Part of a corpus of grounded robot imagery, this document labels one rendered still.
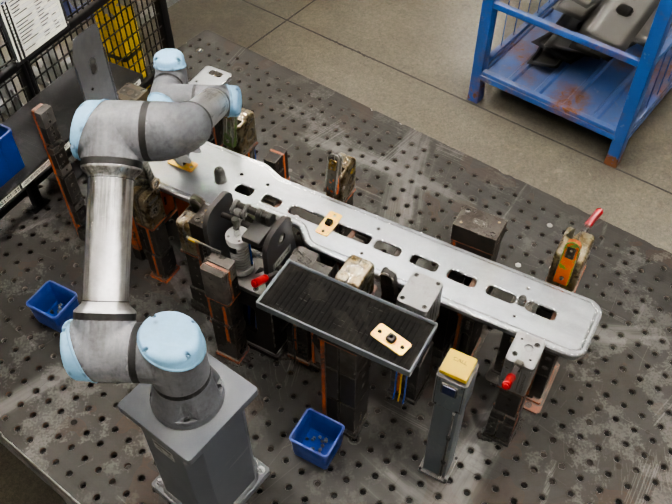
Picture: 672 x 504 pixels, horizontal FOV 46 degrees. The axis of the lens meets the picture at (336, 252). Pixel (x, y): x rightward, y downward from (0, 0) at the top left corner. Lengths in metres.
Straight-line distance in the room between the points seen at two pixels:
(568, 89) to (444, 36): 0.85
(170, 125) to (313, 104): 1.42
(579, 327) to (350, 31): 2.88
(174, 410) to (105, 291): 0.27
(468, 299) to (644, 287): 0.70
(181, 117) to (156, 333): 0.41
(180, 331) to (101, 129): 0.40
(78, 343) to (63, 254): 1.02
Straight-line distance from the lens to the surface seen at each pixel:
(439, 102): 4.06
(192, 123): 1.57
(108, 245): 1.55
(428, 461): 1.99
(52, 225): 2.64
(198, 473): 1.76
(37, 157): 2.37
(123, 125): 1.55
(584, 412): 2.20
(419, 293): 1.81
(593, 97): 3.97
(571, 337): 1.94
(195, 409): 1.62
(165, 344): 1.49
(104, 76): 2.34
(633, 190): 3.80
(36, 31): 2.53
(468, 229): 2.06
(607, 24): 3.84
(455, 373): 1.64
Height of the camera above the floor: 2.54
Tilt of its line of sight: 50 degrees down
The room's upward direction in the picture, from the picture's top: straight up
